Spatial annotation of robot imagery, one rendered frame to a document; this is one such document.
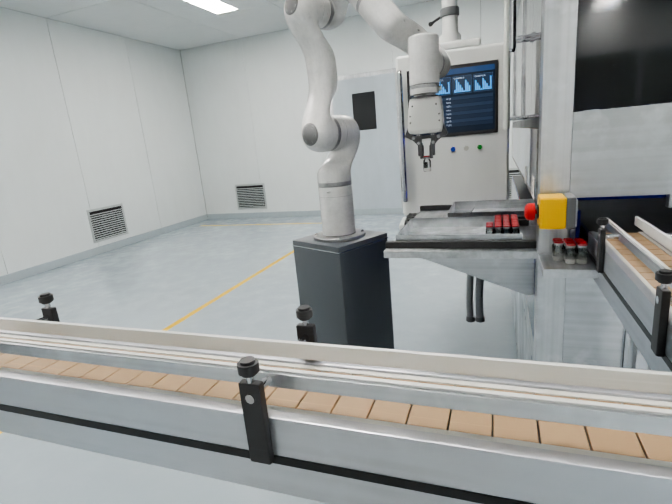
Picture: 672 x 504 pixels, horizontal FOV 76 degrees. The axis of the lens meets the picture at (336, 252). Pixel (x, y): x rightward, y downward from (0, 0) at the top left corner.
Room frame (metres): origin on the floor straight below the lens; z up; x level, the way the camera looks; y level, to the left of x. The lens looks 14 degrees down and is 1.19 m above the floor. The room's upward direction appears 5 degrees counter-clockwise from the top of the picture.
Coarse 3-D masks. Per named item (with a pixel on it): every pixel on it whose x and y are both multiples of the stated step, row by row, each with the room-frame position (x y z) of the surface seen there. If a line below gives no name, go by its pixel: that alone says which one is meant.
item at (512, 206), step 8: (488, 200) 1.70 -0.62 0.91; (496, 200) 1.69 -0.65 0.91; (504, 200) 1.68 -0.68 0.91; (512, 200) 1.67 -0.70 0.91; (520, 200) 1.65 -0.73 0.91; (528, 200) 1.64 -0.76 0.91; (456, 208) 1.74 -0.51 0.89; (464, 208) 1.73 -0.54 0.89; (472, 208) 1.72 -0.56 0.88; (480, 208) 1.71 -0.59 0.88; (488, 208) 1.70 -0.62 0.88; (496, 208) 1.68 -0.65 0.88; (504, 208) 1.67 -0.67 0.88; (512, 208) 1.65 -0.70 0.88; (520, 208) 1.64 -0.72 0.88; (448, 216) 1.50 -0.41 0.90; (456, 216) 1.49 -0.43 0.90; (464, 216) 1.48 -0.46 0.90; (472, 216) 1.48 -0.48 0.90; (480, 216) 1.47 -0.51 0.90
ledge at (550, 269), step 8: (544, 256) 1.00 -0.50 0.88; (544, 264) 0.94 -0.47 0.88; (552, 264) 0.93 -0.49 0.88; (560, 264) 0.93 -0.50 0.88; (568, 264) 0.92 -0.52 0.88; (576, 264) 0.92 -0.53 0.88; (584, 264) 0.91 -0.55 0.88; (592, 264) 0.91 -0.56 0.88; (544, 272) 0.91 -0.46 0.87; (552, 272) 0.90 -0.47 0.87; (560, 272) 0.90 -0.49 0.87; (568, 272) 0.89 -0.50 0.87; (576, 272) 0.88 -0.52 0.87; (584, 272) 0.88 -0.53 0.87; (592, 272) 0.87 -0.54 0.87
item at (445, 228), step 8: (488, 216) 1.38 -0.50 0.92; (408, 224) 1.39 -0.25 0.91; (416, 224) 1.46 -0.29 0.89; (424, 224) 1.45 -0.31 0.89; (432, 224) 1.44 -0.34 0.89; (440, 224) 1.43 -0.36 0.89; (448, 224) 1.42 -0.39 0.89; (456, 224) 1.41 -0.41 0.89; (464, 224) 1.40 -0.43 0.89; (472, 224) 1.39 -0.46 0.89; (480, 224) 1.38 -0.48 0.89; (400, 232) 1.27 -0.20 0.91; (408, 232) 1.39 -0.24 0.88; (416, 232) 1.39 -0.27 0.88; (424, 232) 1.37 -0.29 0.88; (432, 232) 1.36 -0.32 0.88; (440, 232) 1.35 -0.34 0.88; (448, 232) 1.34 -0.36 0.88; (456, 232) 1.33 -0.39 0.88; (464, 232) 1.32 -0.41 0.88; (472, 232) 1.31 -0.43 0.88; (480, 232) 1.30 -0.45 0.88; (400, 240) 1.22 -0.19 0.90
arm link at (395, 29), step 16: (368, 0) 1.37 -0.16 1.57; (384, 0) 1.36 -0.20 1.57; (368, 16) 1.37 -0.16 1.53; (384, 16) 1.34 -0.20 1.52; (400, 16) 1.34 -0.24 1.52; (384, 32) 1.34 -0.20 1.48; (400, 32) 1.35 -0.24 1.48; (416, 32) 1.37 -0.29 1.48; (400, 48) 1.40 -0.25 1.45; (448, 64) 1.34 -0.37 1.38
